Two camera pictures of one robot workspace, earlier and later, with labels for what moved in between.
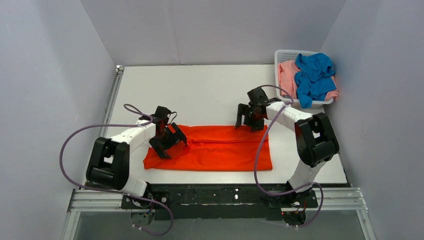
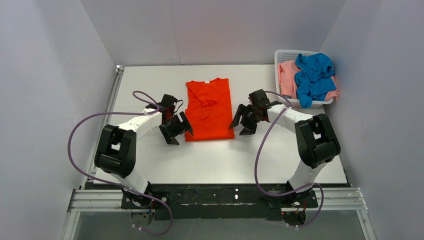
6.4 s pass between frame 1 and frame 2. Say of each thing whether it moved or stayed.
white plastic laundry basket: stayed
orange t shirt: moved
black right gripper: stayed
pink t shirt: stayed
